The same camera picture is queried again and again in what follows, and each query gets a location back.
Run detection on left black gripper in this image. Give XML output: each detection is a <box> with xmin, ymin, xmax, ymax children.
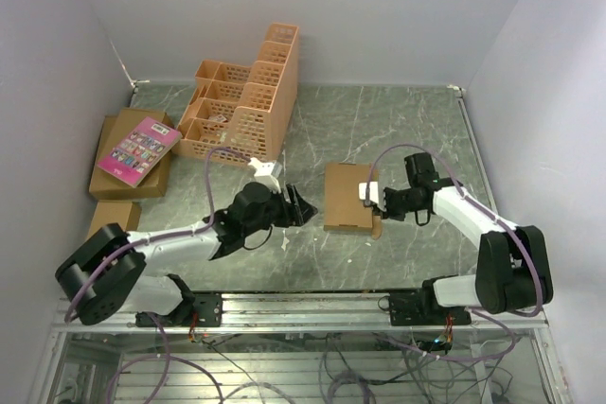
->
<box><xmin>243</xmin><ymin>183</ymin><xmax>317</xmax><ymax>236</ymax></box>

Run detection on brown cardboard box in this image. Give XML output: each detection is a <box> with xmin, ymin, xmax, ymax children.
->
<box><xmin>323</xmin><ymin>163</ymin><xmax>383</xmax><ymax>240</ymax></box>

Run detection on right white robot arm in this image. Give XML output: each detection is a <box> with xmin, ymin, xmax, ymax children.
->
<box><xmin>361</xmin><ymin>152</ymin><xmax>553</xmax><ymax>325</ymax></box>

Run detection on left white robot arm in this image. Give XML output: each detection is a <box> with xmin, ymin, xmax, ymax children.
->
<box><xmin>55</xmin><ymin>182</ymin><xmax>317</xmax><ymax>325</ymax></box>

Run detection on small closed cardboard box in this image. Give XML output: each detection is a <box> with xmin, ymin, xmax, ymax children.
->
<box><xmin>86</xmin><ymin>201</ymin><xmax>142</xmax><ymax>239</ymax></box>

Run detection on large closed cardboard box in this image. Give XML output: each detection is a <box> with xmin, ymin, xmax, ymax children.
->
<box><xmin>89</xmin><ymin>108</ymin><xmax>178</xmax><ymax>201</ymax></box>

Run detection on orange plastic organizer rack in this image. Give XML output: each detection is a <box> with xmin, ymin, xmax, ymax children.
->
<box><xmin>174</xmin><ymin>23</ymin><xmax>299</xmax><ymax>161</ymax></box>

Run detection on pink book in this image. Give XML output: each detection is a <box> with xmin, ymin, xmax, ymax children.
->
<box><xmin>97</xmin><ymin>113</ymin><xmax>182</xmax><ymax>187</ymax></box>

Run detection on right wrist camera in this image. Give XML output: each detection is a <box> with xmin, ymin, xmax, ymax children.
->
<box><xmin>358</xmin><ymin>181</ymin><xmax>383</xmax><ymax>210</ymax></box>

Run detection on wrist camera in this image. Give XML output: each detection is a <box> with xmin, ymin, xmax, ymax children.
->
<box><xmin>247</xmin><ymin>157</ymin><xmax>283</xmax><ymax>194</ymax></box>
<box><xmin>358</xmin><ymin>181</ymin><xmax>383</xmax><ymax>210</ymax></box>

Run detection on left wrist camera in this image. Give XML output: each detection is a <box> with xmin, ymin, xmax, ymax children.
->
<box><xmin>247</xmin><ymin>157</ymin><xmax>283</xmax><ymax>194</ymax></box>

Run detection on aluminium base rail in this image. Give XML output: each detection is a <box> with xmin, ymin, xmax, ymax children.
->
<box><xmin>51</xmin><ymin>293</ymin><xmax>548</xmax><ymax>334</ymax></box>

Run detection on tangled floor cables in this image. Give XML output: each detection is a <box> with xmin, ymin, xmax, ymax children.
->
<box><xmin>108</xmin><ymin>327</ymin><xmax>522</xmax><ymax>404</ymax></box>

